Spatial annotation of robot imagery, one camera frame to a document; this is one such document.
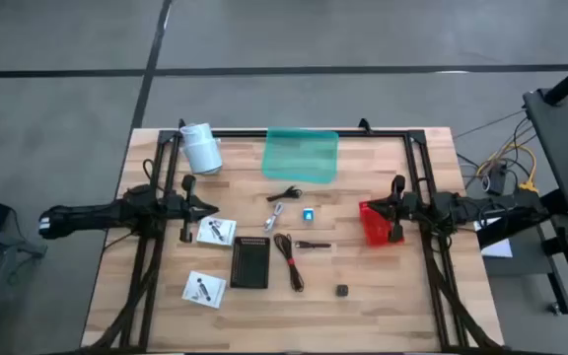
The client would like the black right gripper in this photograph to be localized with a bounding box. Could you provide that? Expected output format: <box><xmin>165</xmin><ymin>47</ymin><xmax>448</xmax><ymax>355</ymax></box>
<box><xmin>366</xmin><ymin>174</ymin><xmax>422</xmax><ymax>244</ymax></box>

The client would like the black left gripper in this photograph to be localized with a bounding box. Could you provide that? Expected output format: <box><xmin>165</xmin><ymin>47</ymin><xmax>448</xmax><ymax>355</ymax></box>
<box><xmin>163</xmin><ymin>174</ymin><xmax>220</xmax><ymax>244</ymax></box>

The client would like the white card reader box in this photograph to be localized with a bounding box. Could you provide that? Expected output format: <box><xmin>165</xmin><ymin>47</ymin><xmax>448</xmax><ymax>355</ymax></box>
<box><xmin>195</xmin><ymin>215</ymin><xmax>238</xmax><ymax>248</ymax></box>
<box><xmin>180</xmin><ymin>269</ymin><xmax>228</xmax><ymax>310</ymax></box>

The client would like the white cable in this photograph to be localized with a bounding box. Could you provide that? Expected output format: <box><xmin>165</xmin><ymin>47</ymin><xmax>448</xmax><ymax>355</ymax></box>
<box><xmin>262</xmin><ymin>201</ymin><xmax>286</xmax><ymax>234</ymax></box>

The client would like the short black cable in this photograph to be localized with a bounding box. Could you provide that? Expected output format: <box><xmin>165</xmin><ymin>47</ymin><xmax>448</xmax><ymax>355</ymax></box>
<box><xmin>265</xmin><ymin>184</ymin><xmax>304</xmax><ymax>204</ymax></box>

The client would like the black cable with red tie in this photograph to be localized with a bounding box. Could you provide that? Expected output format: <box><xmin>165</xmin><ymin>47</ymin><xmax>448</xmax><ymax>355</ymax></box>
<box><xmin>272</xmin><ymin>232</ymin><xmax>306</xmax><ymax>294</ymax></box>

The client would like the translucent teal plastic bin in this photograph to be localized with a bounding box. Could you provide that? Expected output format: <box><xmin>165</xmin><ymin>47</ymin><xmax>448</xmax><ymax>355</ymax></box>
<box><xmin>261</xmin><ymin>126</ymin><xmax>340</xmax><ymax>185</ymax></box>

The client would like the red plastic basket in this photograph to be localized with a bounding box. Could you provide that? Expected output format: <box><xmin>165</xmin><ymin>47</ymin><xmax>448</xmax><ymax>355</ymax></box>
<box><xmin>358</xmin><ymin>198</ymin><xmax>406</xmax><ymax>248</ymax></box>

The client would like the black plastic basket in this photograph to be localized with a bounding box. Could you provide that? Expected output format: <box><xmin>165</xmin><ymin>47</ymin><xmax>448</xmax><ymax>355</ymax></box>
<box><xmin>229</xmin><ymin>236</ymin><xmax>272</xmax><ymax>290</ymax></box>

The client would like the black power adapter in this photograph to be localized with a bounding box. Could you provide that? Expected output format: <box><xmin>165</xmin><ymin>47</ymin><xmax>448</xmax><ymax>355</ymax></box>
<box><xmin>485</xmin><ymin>162</ymin><xmax>510</xmax><ymax>196</ymax></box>

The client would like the white paper sheet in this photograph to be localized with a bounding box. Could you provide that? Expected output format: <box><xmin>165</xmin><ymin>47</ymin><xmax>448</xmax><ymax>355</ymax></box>
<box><xmin>472</xmin><ymin>216</ymin><xmax>515</xmax><ymax>259</ymax></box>

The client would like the dark grey desk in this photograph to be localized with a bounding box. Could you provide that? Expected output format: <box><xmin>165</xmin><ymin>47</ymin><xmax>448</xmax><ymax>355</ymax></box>
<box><xmin>522</xmin><ymin>86</ymin><xmax>568</xmax><ymax>218</ymax></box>

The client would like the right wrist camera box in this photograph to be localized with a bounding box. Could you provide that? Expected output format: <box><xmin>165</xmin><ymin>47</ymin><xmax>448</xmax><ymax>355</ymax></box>
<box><xmin>401</xmin><ymin>191</ymin><xmax>420</xmax><ymax>216</ymax></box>

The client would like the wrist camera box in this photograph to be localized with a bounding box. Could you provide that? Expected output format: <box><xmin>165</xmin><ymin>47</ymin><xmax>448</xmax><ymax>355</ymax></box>
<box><xmin>401</xmin><ymin>191</ymin><xmax>420</xmax><ymax>216</ymax></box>
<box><xmin>167</xmin><ymin>195</ymin><xmax>187</xmax><ymax>219</ymax></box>

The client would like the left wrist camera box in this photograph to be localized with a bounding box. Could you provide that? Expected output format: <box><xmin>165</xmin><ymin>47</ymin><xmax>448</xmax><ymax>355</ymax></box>
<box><xmin>167</xmin><ymin>195</ymin><xmax>187</xmax><ymax>219</ymax></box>

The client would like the black metal frame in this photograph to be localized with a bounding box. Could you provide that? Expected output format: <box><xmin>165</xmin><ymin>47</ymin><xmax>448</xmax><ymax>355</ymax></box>
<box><xmin>94</xmin><ymin>117</ymin><xmax>505</xmax><ymax>355</ymax></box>

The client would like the yellow cable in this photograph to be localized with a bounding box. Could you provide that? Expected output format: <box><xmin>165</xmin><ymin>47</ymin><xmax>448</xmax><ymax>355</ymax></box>
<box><xmin>475</xmin><ymin>141</ymin><xmax>540</xmax><ymax>194</ymax></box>

